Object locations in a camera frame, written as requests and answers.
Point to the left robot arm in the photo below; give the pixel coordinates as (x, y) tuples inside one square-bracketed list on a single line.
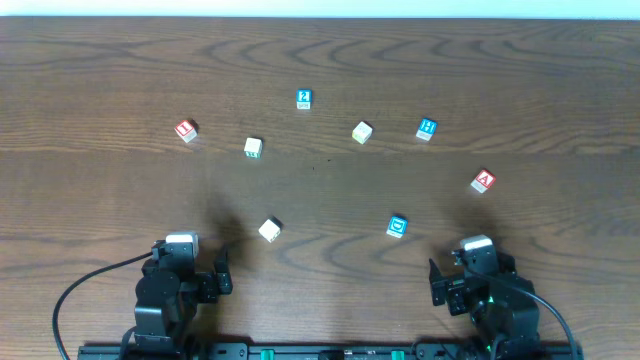
[(168, 296)]

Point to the red letter I block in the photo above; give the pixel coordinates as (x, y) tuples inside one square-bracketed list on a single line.
[(186, 130)]

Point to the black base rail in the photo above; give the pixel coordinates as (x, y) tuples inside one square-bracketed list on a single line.
[(241, 351)]

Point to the cream block green side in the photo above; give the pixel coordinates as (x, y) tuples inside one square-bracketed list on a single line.
[(253, 147)]

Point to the blue letter D block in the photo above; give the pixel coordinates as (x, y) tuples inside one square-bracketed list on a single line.
[(397, 227)]

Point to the cream block near left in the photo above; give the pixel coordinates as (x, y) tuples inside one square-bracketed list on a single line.
[(270, 229)]

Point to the blue number 2 block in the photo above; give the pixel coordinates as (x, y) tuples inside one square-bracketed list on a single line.
[(303, 99)]

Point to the cream block yellow side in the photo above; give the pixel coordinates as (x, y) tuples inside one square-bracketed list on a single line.
[(362, 132)]

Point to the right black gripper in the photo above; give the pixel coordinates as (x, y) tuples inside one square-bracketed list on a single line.
[(447, 288)]

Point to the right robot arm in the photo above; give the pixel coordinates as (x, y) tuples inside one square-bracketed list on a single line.
[(493, 295)]

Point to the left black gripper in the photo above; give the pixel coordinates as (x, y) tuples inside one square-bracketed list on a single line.
[(215, 282)]

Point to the red letter A block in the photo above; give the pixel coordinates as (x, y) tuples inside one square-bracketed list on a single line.
[(483, 181)]

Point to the blue letter H block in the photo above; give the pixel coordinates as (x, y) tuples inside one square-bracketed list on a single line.
[(426, 129)]

